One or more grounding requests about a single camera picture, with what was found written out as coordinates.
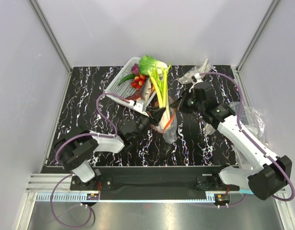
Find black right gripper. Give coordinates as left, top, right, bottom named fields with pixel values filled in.
left=170, top=88, right=204, bottom=115

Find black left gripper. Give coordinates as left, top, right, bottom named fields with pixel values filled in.
left=133, top=106, right=165, bottom=141

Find clear zip bag orange zipper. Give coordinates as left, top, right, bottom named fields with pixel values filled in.
left=152, top=108, right=178, bottom=144

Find green white toy leek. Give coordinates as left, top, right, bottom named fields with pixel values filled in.
left=148, top=61, right=171, bottom=130

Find grey toy fish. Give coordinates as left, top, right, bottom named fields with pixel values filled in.
left=141, top=78, right=152, bottom=102

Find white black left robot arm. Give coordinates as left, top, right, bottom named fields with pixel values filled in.
left=54, top=107, right=166, bottom=190

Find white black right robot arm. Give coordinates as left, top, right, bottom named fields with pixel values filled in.
left=170, top=82, right=292, bottom=200

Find orange toy carrot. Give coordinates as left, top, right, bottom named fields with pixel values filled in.
left=150, top=85, right=155, bottom=95

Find red orange toy mango slice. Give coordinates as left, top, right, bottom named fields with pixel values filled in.
left=126, top=91, right=142, bottom=101

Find red cherry tomato bunch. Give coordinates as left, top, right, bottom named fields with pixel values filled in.
left=131, top=74, right=147, bottom=90

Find white perforated plastic basket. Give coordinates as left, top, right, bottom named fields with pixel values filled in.
left=105, top=57, right=168, bottom=108

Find green toy chili pepper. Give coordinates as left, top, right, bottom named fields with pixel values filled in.
left=118, top=73, right=136, bottom=86

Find purple toy onion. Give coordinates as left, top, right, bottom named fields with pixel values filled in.
left=131, top=63, right=139, bottom=75

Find green white napa cabbage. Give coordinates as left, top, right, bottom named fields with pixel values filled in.
left=138, top=55, right=161, bottom=76

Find crumpled clear plastic bags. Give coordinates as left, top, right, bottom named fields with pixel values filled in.
left=240, top=106, right=268, bottom=145

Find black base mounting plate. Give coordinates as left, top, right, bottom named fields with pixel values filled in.
left=70, top=166, right=239, bottom=202

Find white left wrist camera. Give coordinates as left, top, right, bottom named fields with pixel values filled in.
left=128, top=100, right=147, bottom=114

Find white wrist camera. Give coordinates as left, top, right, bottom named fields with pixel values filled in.
left=191, top=73, right=203, bottom=85
left=128, top=100, right=147, bottom=114

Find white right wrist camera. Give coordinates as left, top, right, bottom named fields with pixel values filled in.
left=191, top=73, right=203, bottom=85

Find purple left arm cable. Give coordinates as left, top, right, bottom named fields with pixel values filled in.
left=55, top=92, right=133, bottom=167

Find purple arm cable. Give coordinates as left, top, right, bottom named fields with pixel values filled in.
left=200, top=71, right=295, bottom=201
left=55, top=92, right=133, bottom=167

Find perforated cable duct rail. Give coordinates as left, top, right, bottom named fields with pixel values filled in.
left=36, top=192, right=100, bottom=202

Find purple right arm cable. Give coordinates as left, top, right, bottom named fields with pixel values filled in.
left=200, top=71, right=295, bottom=201

